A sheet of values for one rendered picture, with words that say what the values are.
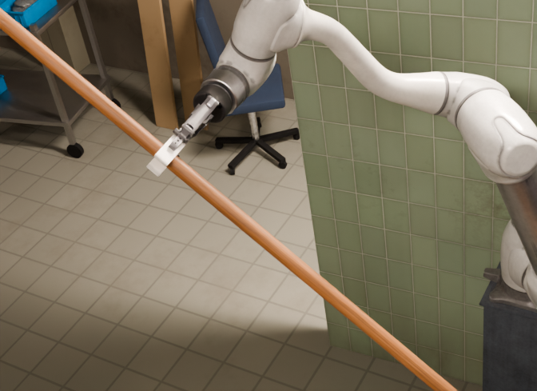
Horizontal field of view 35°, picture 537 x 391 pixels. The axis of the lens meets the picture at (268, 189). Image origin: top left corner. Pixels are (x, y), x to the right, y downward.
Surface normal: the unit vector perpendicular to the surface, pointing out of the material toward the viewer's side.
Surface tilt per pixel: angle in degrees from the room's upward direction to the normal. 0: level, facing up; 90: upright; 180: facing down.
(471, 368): 90
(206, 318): 0
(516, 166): 84
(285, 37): 109
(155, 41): 82
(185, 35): 82
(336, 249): 90
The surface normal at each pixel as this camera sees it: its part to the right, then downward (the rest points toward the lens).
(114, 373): -0.14, -0.78
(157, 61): -0.51, 0.47
